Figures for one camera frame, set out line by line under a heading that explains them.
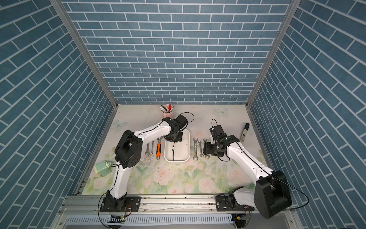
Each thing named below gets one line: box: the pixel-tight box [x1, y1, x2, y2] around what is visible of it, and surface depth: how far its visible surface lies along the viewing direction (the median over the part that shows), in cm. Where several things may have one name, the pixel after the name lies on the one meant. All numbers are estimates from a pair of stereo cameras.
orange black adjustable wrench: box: [156, 135, 164, 160], surface depth 95 cm
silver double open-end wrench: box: [192, 137, 199, 161], surface depth 98 cm
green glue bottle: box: [93, 159, 112, 177], surface depth 82 cm
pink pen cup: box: [161, 108, 174, 120], surface depth 104 cm
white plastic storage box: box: [163, 128, 191, 163], surface depth 93 cm
